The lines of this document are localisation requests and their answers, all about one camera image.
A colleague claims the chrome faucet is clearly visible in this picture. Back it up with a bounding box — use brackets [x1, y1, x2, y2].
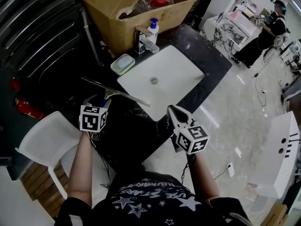
[134, 25, 160, 55]

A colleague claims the pale green soap dish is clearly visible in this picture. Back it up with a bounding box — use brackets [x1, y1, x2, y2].
[110, 53, 136, 76]

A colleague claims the white plastic chair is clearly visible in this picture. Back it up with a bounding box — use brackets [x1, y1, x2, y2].
[15, 110, 116, 200]

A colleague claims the white floor power socket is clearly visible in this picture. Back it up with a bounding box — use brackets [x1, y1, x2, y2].
[226, 161, 236, 176]

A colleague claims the person's right forearm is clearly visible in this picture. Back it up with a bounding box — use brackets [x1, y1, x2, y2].
[186, 152, 221, 201]

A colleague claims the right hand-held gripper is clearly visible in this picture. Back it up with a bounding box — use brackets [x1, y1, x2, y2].
[166, 105, 210, 155]

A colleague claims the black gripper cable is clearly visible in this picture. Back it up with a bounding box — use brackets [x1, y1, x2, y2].
[88, 132, 111, 191]
[180, 153, 196, 186]

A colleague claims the red fire extinguisher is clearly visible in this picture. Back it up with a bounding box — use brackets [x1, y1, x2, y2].
[8, 77, 21, 92]
[14, 97, 46, 120]

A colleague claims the blue-handled metal squeegee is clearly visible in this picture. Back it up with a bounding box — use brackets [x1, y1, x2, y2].
[80, 76, 151, 108]

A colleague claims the large open cardboard box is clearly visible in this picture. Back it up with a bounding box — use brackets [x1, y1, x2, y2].
[79, 0, 218, 57]

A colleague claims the white marble counter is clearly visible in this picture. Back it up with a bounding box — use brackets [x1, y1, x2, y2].
[203, 10, 250, 57]

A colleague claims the black cable on floor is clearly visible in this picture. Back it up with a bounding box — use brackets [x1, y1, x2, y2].
[253, 52, 283, 107]

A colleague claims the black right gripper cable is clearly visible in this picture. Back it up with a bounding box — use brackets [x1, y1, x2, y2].
[180, 153, 196, 186]

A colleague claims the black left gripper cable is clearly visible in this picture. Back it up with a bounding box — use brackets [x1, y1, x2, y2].
[88, 132, 111, 191]

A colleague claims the person's black star-print shirt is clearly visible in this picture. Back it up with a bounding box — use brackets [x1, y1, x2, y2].
[53, 170, 251, 226]

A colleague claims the person's left forearm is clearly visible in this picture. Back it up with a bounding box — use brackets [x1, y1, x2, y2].
[66, 131, 95, 207]

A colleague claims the black marble table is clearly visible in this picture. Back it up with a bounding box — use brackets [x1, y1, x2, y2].
[44, 23, 234, 167]

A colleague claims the white rectangular sink basin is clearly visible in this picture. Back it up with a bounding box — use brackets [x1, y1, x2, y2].
[117, 45, 206, 122]

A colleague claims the small cardboard box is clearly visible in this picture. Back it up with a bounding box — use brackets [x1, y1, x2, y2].
[262, 203, 289, 226]

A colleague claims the white pump bottle blue cap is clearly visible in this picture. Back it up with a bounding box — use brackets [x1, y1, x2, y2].
[146, 17, 160, 46]

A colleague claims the white panel with holes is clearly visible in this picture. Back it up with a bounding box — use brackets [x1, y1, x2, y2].
[247, 110, 301, 200]

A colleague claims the grey drain hose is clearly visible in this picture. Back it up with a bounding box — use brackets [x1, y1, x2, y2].
[80, 7, 104, 67]

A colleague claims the wooden slat platform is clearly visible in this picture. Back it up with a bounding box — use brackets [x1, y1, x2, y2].
[20, 161, 69, 218]

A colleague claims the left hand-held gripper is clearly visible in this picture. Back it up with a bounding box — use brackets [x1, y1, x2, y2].
[79, 94, 111, 141]

